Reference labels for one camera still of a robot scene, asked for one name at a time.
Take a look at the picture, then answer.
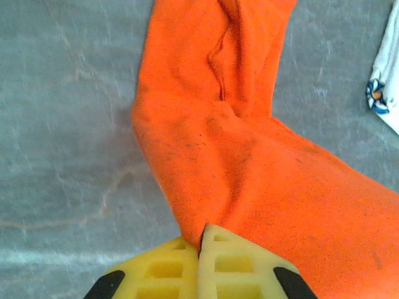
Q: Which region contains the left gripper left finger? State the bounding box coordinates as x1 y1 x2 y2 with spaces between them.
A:
83 235 201 299

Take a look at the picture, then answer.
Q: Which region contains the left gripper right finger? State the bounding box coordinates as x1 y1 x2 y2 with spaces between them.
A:
198 224 319 299

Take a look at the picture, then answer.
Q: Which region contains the orange t-shirt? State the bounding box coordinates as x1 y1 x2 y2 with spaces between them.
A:
130 0 399 299

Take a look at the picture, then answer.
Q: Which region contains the white folded t-shirt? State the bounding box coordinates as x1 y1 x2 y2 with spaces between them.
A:
366 0 399 136

